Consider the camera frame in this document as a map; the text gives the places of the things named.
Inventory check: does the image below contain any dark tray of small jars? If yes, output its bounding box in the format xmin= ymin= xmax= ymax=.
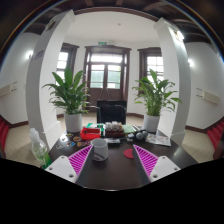
xmin=104 ymin=121 xmax=126 ymax=139

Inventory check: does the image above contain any flat round red coaster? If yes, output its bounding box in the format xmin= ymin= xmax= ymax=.
xmin=123 ymin=148 xmax=135 ymax=160

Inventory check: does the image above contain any dark wooden double door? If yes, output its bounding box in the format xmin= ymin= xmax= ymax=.
xmin=83 ymin=45 xmax=132 ymax=108

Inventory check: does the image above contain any green flat box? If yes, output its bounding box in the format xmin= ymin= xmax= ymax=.
xmin=86 ymin=122 xmax=105 ymax=130

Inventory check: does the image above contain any red plastic basket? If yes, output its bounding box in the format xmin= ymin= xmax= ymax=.
xmin=79 ymin=126 xmax=102 ymax=141

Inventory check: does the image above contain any red carpeted staircase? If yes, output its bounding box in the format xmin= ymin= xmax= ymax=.
xmin=0 ymin=115 xmax=11 ymax=152
xmin=206 ymin=119 xmax=224 ymax=152

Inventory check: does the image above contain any green plant in white pot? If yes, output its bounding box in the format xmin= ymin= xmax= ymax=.
xmin=42 ymin=68 xmax=91 ymax=134
xmin=132 ymin=68 xmax=183 ymax=134

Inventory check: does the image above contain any white ceramic mug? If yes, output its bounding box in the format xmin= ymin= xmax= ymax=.
xmin=90 ymin=137 xmax=110 ymax=163

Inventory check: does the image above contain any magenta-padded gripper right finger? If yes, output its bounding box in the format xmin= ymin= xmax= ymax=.
xmin=132 ymin=144 xmax=182 ymax=187

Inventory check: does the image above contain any dark-framed window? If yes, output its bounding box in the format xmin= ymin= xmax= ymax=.
xmin=137 ymin=47 xmax=165 ymax=85
xmin=55 ymin=42 xmax=80 ymax=85

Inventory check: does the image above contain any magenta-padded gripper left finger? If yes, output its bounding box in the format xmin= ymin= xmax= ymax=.
xmin=44 ymin=144 xmax=96 ymax=188

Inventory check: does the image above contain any clear green-labelled drink bottle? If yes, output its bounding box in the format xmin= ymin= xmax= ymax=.
xmin=28 ymin=127 xmax=52 ymax=170

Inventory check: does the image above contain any glowing wall lamp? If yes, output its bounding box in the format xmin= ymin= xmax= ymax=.
xmin=25 ymin=49 xmax=35 ymax=61

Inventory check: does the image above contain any printed white booklet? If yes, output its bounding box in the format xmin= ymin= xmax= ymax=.
xmin=145 ymin=132 xmax=172 ymax=147

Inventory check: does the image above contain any black chair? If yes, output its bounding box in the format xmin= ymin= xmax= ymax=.
xmin=96 ymin=99 xmax=128 ymax=125

